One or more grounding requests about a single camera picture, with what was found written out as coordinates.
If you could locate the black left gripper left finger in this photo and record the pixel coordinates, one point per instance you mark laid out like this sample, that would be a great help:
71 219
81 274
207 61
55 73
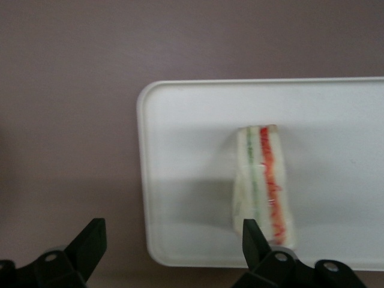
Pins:
81 252

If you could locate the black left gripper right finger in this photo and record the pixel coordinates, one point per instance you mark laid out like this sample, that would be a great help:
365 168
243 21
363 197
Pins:
258 261

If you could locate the triangle sandwich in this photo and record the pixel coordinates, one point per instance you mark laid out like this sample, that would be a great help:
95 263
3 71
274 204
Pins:
270 180

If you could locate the cream plastic tray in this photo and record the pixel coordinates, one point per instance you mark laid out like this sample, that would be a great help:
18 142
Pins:
195 135

